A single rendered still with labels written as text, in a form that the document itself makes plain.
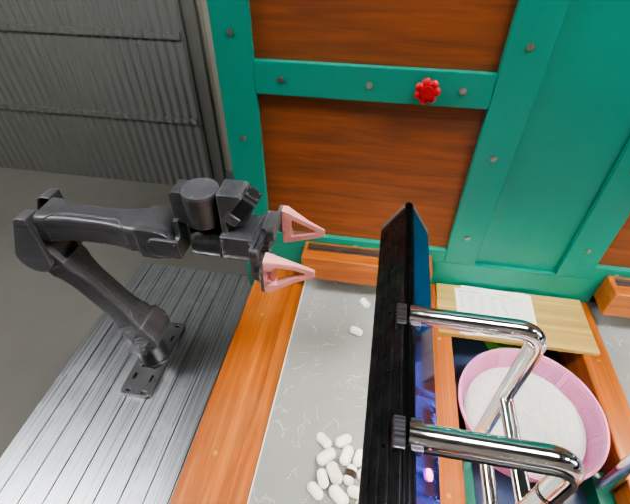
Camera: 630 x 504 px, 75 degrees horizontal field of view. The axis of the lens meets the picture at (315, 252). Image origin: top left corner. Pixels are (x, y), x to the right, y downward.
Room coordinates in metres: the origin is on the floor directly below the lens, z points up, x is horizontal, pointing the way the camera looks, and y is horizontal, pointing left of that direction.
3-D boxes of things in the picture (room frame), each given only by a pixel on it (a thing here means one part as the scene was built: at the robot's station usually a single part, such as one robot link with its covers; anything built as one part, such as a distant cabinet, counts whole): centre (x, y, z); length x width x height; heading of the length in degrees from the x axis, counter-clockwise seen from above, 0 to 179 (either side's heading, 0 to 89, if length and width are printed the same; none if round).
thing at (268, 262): (0.45, 0.04, 1.07); 0.09 x 0.07 x 0.07; 80
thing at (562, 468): (0.24, -0.18, 0.90); 0.20 x 0.19 x 0.45; 170
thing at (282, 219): (0.52, 0.03, 1.07); 0.09 x 0.07 x 0.07; 80
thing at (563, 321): (0.59, -0.45, 0.77); 0.33 x 0.15 x 0.01; 80
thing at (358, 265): (0.70, -0.12, 0.83); 0.30 x 0.06 x 0.07; 80
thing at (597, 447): (0.38, -0.41, 0.72); 0.27 x 0.27 x 0.10
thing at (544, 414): (0.38, -0.41, 0.71); 0.22 x 0.22 x 0.06
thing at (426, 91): (0.71, -0.19, 1.24); 0.04 x 0.02 x 0.05; 80
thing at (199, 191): (0.52, 0.20, 1.12); 0.12 x 0.09 x 0.12; 80
